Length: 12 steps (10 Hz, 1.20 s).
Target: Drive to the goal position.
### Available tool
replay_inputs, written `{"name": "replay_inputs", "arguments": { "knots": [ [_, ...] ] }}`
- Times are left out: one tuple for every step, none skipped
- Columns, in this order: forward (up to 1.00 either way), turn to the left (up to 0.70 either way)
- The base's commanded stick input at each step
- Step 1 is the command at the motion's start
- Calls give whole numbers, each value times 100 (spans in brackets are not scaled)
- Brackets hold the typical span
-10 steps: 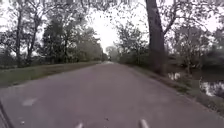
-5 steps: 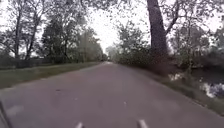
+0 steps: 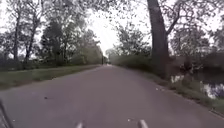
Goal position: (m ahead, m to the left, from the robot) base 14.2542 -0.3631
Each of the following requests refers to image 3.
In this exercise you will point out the trees and bushes by water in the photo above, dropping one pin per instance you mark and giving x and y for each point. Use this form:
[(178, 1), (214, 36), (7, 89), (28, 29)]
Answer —
[(133, 53)]

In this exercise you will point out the grey asphalt path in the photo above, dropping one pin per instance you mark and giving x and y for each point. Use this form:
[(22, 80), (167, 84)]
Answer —
[(106, 96)]

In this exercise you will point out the large bare tree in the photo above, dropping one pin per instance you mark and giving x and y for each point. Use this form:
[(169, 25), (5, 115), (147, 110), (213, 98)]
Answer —
[(159, 43)]

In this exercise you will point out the row of trees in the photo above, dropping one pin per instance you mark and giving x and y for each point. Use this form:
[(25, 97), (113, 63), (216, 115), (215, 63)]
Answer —
[(56, 40)]

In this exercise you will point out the robot's own part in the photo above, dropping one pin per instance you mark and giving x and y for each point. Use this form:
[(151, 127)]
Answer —
[(143, 124)]

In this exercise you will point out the grass verge by water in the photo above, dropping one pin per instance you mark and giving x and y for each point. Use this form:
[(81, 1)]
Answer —
[(186, 89)]

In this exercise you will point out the grass strip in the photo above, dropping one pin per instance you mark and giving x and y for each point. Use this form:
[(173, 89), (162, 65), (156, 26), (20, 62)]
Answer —
[(30, 76)]

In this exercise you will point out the dark water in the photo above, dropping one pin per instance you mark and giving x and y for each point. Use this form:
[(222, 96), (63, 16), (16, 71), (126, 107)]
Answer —
[(213, 83)]

